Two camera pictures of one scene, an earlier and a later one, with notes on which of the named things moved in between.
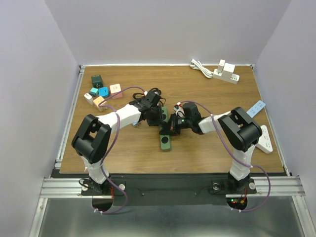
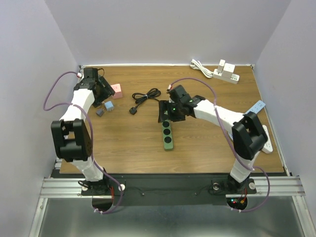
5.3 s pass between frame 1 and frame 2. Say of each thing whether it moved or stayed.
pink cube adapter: stayed
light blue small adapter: moved
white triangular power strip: stayed
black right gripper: moved
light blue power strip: stayed
